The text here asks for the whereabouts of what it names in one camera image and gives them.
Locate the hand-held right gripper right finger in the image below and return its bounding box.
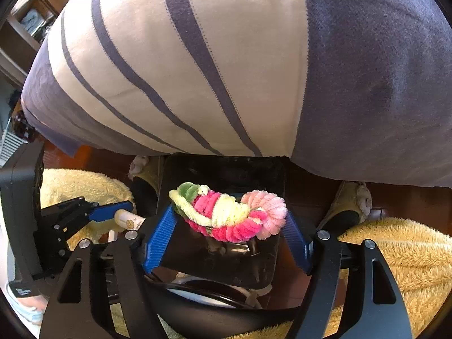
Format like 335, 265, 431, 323
284, 215, 414, 339

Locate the colourful pipe cleaner bundle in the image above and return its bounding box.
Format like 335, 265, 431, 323
169, 182, 288, 244

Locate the beige slipper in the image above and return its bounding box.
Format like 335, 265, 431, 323
128, 155, 163, 217
317, 180, 373, 236

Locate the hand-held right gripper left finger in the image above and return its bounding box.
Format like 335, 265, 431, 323
39, 207, 179, 339

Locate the cream plastic bottle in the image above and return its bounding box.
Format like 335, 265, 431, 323
116, 209, 147, 232

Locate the yellow fluffy rug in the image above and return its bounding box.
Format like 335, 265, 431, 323
40, 168, 452, 339

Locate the light blue cloth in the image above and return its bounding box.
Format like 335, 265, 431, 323
5, 282, 45, 327

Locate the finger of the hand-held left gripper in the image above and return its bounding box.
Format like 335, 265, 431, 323
40, 198, 137, 234

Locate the black trash bin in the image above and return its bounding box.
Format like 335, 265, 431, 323
146, 153, 287, 289

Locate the dark wooden wardrobe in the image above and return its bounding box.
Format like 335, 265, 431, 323
0, 0, 97, 90

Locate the white radiator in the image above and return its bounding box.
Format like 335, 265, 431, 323
0, 129, 29, 165

